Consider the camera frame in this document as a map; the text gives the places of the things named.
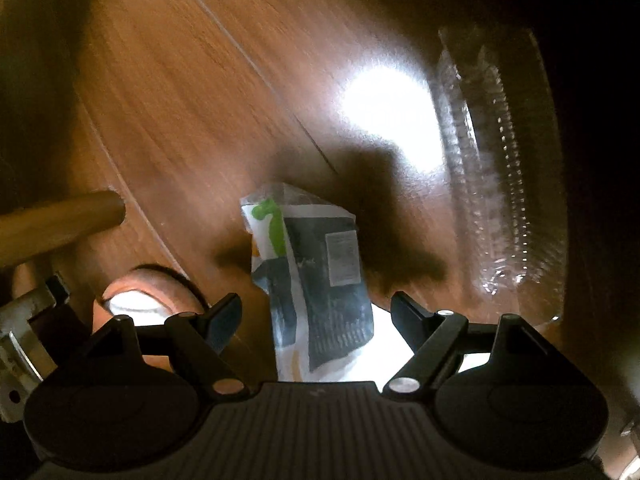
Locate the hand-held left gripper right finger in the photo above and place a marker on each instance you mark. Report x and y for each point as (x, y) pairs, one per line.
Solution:
(410, 317)

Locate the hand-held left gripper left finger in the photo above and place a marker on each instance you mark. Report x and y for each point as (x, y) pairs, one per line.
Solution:
(222, 317)

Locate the green and dark snack packet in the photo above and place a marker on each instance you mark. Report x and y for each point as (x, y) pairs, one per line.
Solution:
(310, 280)

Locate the white paper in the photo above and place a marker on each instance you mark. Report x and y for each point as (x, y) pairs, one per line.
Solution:
(392, 350)

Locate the pinkish round object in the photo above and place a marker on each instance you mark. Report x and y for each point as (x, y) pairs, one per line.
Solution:
(150, 295)

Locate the clear plastic container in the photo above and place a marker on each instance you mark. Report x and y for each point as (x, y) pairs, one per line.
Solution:
(500, 160)

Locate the wooden furniture leg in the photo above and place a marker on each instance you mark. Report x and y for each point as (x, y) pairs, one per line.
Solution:
(55, 220)

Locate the metal bracket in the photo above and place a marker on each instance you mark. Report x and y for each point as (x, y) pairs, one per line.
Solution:
(25, 330)

